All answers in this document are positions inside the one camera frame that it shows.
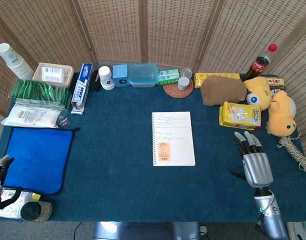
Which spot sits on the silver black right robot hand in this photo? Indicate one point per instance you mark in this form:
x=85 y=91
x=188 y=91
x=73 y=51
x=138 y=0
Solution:
x=258 y=167

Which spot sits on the white spiral lined notebook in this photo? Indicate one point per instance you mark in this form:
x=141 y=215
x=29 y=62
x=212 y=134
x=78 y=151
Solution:
x=175 y=140

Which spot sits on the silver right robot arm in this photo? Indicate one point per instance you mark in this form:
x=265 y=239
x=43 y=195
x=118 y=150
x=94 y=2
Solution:
x=273 y=222

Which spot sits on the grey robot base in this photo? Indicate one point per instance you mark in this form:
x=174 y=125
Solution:
x=145 y=231

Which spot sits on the small can with packet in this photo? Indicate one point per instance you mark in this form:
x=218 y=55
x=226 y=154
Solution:
x=10 y=210

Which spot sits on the dark round can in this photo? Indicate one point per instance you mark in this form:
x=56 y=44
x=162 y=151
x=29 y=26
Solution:
x=31 y=212

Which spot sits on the blue microfibre cloth black trim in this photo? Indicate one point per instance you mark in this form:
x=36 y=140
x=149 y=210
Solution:
x=38 y=160

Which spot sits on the yellow snack bag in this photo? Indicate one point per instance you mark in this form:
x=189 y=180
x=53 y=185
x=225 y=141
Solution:
x=239 y=116

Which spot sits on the yellow duck plush toy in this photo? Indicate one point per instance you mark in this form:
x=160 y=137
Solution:
x=281 y=112

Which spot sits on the yellow plush with big eye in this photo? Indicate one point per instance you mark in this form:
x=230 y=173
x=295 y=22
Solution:
x=259 y=92

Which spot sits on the small printed card box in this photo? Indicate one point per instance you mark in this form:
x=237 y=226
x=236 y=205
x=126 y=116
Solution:
x=275 y=92

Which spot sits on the white plastic bag pack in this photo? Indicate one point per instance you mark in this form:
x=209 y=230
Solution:
x=30 y=116

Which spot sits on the brown capybara plush toy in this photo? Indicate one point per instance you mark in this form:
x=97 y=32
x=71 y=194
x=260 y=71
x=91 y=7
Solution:
x=221 y=91

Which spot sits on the printed cardboard snack box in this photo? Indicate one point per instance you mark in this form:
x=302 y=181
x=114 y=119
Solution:
x=275 y=82

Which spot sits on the small red wrapped item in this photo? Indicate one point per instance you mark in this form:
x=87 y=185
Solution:
x=64 y=123

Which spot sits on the long yellow box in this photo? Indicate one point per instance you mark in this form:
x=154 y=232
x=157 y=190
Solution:
x=218 y=75

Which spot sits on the cola bottle with red cap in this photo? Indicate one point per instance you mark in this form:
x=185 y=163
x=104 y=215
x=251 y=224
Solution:
x=258 y=63

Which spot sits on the clear box of green packets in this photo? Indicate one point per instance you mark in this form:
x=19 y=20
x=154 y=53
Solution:
x=38 y=92

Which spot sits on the white jar with grey lid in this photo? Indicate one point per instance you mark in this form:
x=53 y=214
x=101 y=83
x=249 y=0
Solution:
x=184 y=83

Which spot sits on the round woven rattan coaster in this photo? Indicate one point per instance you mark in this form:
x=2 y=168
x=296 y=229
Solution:
x=173 y=92

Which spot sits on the small clear plastic cup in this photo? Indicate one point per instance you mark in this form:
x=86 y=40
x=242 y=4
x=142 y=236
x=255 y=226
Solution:
x=186 y=73

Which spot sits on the dark blue felt table cover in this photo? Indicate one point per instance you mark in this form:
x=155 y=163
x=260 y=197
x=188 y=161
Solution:
x=118 y=175

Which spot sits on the green tissue pack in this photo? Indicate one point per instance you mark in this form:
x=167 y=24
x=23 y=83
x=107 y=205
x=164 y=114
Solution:
x=168 y=77

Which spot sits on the beige lidded takeout container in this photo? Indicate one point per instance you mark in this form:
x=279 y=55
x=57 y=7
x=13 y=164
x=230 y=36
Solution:
x=53 y=75

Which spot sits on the tall stack of paper cups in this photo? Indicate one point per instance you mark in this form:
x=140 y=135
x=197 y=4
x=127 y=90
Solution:
x=14 y=62

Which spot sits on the blue white toothpaste box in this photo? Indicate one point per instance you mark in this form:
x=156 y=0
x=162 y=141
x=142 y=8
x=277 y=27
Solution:
x=82 y=85

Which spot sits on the clear container with blue lid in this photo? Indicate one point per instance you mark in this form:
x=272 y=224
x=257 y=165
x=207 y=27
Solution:
x=143 y=75

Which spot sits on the paper cups with blue flower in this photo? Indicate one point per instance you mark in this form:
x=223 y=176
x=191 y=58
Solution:
x=106 y=77

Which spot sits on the woven bamboo folding screen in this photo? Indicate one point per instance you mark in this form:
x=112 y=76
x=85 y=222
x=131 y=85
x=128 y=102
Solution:
x=168 y=30

